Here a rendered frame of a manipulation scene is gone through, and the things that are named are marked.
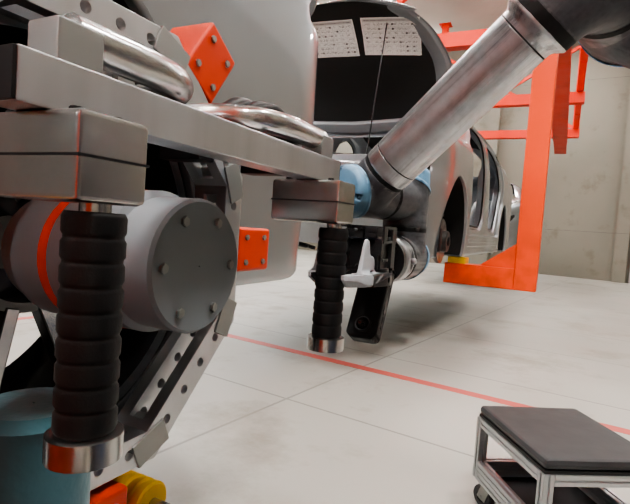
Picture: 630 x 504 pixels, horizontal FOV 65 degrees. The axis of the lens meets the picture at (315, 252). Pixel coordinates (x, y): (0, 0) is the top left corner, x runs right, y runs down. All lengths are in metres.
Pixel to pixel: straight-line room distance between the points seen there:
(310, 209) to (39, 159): 0.34
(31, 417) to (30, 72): 0.25
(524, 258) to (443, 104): 3.39
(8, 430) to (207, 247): 0.22
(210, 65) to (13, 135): 0.44
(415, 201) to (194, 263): 0.45
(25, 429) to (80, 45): 0.27
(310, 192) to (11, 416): 0.36
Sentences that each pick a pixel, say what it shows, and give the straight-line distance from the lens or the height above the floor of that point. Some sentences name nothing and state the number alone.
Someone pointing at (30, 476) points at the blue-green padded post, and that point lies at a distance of 0.45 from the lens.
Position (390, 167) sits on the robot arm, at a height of 0.98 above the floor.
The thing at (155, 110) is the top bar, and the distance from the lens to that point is 0.38.
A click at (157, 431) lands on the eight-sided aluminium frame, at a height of 0.62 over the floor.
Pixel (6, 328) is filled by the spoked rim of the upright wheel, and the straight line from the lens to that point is 0.67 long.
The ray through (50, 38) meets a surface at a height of 0.99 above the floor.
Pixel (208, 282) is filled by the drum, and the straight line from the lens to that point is 0.50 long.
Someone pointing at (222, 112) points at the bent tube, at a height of 1.00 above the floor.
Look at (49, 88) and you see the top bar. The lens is 0.33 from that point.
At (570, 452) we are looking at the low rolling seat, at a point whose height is 0.34.
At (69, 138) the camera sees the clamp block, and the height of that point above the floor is 0.93.
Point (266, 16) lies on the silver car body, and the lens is 1.30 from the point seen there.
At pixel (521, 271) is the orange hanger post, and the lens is 4.04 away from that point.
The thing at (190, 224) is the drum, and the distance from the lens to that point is 0.47.
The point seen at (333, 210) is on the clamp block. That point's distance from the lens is 0.57.
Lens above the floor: 0.90
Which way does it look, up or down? 3 degrees down
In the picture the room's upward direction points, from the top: 4 degrees clockwise
